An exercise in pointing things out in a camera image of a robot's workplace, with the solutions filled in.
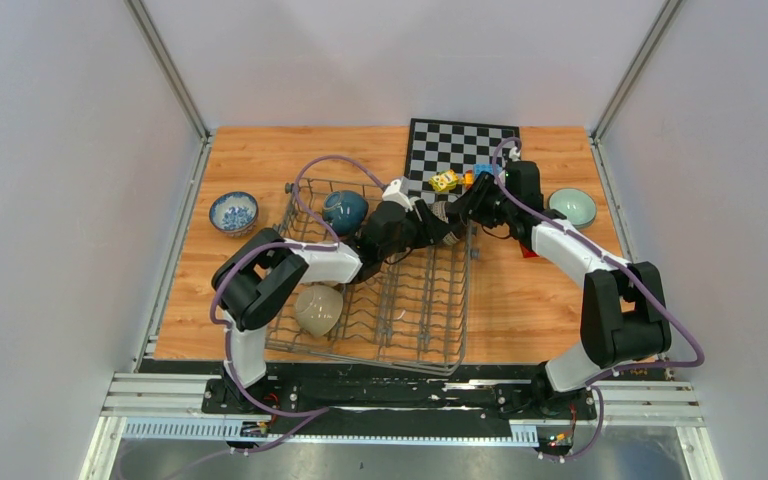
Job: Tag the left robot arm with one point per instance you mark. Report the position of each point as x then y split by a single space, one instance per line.
253 286

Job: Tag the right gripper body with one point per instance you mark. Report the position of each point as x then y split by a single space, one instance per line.
504 207

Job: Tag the dark blue bowl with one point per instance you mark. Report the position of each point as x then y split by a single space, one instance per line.
344 211

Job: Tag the blue orange toy car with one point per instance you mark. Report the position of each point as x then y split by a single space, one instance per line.
471 174

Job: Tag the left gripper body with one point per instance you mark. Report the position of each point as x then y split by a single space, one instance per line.
409 236

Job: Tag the white blue floral bowl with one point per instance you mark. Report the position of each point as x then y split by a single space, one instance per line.
233 210

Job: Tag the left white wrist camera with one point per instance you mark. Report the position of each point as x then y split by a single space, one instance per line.
397 191

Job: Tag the yellow toy block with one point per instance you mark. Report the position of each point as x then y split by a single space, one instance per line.
445 181

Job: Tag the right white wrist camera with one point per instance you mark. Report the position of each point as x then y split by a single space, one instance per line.
515 154

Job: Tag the dark patterned bowl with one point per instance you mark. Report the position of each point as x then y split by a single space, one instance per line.
455 227

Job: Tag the black white chessboard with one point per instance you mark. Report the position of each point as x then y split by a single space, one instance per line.
438 145

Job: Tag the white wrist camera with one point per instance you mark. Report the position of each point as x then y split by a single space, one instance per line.
397 191
515 154

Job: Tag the grey wire dish rack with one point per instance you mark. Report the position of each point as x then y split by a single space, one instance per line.
412 315

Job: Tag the light teal checked bowl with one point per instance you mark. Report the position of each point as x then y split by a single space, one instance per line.
577 206

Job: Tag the red toy brick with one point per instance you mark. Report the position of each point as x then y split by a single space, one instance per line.
527 252

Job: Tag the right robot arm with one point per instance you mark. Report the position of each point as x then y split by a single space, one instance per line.
622 318

